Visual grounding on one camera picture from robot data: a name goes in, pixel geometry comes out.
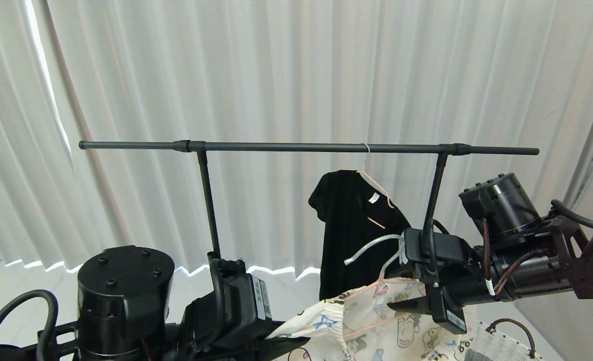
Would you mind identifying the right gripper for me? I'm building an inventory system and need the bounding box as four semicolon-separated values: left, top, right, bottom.
411;265;500;335

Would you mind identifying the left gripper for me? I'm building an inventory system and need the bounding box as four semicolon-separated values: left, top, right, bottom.
168;321;283;361

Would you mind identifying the cream printed garment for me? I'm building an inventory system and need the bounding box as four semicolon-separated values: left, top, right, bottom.
266;278;478;361

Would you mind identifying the pink clothes hanger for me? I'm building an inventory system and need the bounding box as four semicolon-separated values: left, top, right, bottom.
343;234;430;341
356;143;396;230

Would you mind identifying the black garment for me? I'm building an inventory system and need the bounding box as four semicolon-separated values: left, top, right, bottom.
308;170;413;302

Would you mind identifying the white laundry basket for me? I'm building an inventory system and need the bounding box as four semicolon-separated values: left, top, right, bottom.
463;318;543;361

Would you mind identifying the black clothes rack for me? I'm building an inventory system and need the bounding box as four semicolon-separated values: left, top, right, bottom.
78;140;540;261

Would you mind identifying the white curtain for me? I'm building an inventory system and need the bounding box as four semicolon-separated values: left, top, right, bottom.
0;0;593;281

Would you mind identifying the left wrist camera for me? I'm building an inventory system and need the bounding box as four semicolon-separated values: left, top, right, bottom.
181;252;275;350

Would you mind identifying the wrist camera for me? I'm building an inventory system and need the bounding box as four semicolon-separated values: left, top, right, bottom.
403;228;472;267
181;252;275;350

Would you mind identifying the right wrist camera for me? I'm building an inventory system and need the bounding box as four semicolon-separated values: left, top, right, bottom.
403;228;472;267

